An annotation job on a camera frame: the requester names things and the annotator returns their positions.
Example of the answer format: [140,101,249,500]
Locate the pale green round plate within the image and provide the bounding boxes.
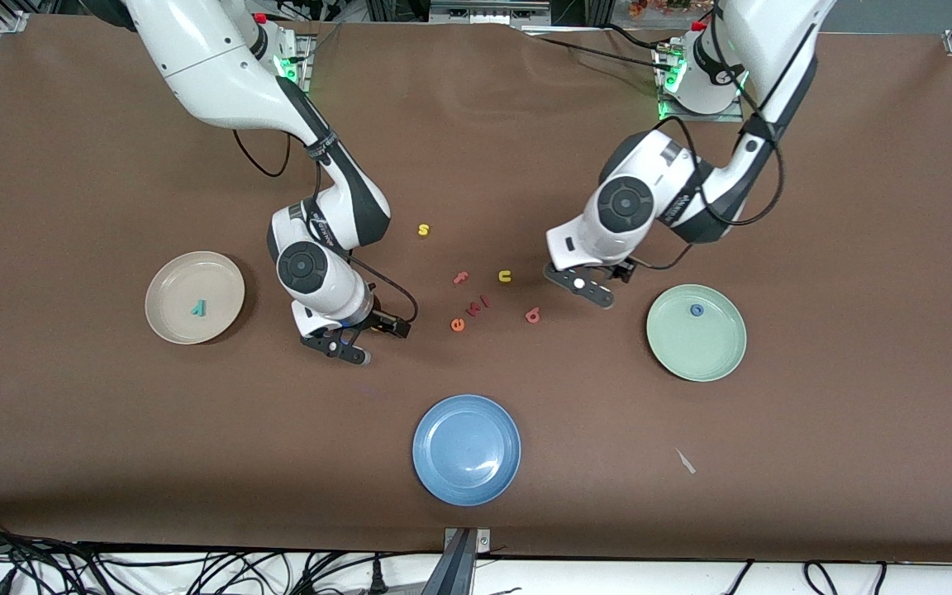
[646,284,748,383]

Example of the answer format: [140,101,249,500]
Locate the blue round plate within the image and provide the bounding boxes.
[412,393,522,507]

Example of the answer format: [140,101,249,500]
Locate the brown table cover sheet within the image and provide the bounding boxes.
[0,12,952,564]

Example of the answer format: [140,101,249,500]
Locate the beige round plate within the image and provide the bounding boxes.
[145,250,246,345]

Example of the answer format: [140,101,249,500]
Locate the black aluminium profile bar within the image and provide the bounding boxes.
[422,529,477,595]

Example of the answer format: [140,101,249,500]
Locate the orange flower decoration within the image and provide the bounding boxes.
[629,0,712,19]

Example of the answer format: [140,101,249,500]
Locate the metal background rack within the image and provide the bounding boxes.
[364,0,617,26]

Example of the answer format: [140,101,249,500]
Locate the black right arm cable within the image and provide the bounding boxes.
[232,128,420,325]

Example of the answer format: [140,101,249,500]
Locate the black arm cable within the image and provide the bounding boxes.
[633,116,785,271]
[232,128,420,325]

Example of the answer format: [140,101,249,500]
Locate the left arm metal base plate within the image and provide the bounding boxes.
[654,37,745,123]

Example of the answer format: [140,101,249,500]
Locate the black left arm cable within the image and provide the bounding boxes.
[633,116,785,271]

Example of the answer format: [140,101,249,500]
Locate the black cable on table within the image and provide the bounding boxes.
[604,23,677,54]
[535,36,660,73]

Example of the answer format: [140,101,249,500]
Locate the metal table edge bracket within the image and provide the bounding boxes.
[443,527,492,552]

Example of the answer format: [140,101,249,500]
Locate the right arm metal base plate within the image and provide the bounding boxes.
[274,25,316,92]

